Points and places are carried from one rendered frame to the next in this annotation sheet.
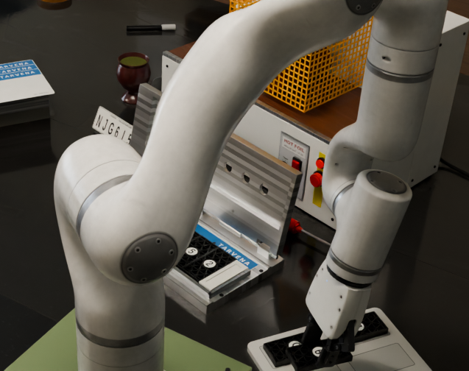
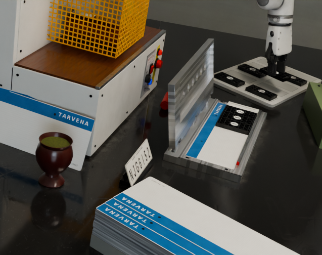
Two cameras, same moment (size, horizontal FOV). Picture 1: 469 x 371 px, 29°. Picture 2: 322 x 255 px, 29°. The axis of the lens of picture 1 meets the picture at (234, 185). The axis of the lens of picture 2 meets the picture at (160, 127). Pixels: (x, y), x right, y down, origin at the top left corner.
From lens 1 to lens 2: 285 cm
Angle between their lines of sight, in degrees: 97
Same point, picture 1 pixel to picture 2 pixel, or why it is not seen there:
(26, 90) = (161, 193)
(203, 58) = not seen: outside the picture
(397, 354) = (231, 73)
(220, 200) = (201, 98)
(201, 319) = (270, 120)
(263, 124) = (140, 64)
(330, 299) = (288, 37)
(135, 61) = (52, 142)
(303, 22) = not seen: outside the picture
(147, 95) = (178, 86)
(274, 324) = (247, 101)
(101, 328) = not seen: outside the picture
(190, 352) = not seen: outside the picture
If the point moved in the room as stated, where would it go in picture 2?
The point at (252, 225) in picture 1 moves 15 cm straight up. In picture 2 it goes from (208, 90) to (218, 44)
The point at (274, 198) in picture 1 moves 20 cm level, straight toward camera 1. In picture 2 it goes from (207, 65) to (263, 66)
